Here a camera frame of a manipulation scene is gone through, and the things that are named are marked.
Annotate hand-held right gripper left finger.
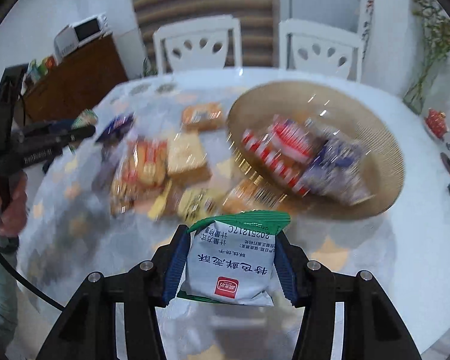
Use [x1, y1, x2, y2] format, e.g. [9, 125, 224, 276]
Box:
[35, 225, 190, 360]

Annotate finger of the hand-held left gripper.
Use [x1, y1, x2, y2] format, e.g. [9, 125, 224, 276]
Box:
[60, 125, 97, 144]
[47, 119, 79, 132]

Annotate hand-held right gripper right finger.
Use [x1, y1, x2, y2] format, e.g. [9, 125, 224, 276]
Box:
[274, 230, 422, 360]

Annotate small green snack packet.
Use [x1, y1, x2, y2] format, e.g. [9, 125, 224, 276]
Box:
[70, 109, 99, 130]

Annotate blue snack packet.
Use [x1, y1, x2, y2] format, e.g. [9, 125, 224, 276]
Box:
[95, 113, 136, 143]

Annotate green and white snack packet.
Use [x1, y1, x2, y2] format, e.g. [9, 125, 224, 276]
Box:
[176, 211, 291, 307]

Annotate woven straw basket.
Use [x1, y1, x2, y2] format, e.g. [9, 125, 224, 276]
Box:
[227, 82, 405, 220]

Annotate person's left hand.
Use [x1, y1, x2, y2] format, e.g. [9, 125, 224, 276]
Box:
[0, 172, 30, 239]

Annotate brown wooden cabinet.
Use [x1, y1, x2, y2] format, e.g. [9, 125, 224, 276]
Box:
[22, 32, 130, 122]

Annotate small colourful containers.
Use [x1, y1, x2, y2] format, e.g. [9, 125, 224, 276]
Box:
[25, 55, 57, 83]

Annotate yellow snack packet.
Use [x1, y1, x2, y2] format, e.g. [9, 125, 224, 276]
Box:
[178, 189, 226, 222]

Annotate wrapped hot dog rolls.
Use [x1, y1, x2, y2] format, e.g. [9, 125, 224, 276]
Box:
[110, 139, 169, 216]

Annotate narrow white cabinet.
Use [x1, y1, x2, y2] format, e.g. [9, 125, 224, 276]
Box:
[114, 26, 151, 81]

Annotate white microwave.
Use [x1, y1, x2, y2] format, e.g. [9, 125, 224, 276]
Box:
[69, 14, 109, 44]

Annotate wrapped toast slices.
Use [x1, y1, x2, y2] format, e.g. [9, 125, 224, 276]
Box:
[167, 131, 212, 185]

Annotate purple snack packet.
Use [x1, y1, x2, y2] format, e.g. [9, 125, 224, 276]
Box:
[304, 120, 374, 206]

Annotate white plastic chair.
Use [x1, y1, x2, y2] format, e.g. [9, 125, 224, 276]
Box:
[152, 15, 244, 76]
[278, 19, 364, 82]

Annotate red decorated jar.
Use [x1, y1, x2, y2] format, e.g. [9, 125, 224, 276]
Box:
[424, 108, 450, 139]

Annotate glass vase with dried stems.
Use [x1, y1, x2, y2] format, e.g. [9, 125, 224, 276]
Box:
[403, 0, 450, 115]

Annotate white appliance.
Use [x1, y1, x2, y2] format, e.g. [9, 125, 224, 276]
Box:
[277, 0, 375, 32]

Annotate black cable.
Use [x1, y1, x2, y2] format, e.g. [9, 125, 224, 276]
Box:
[0, 232, 66, 313]

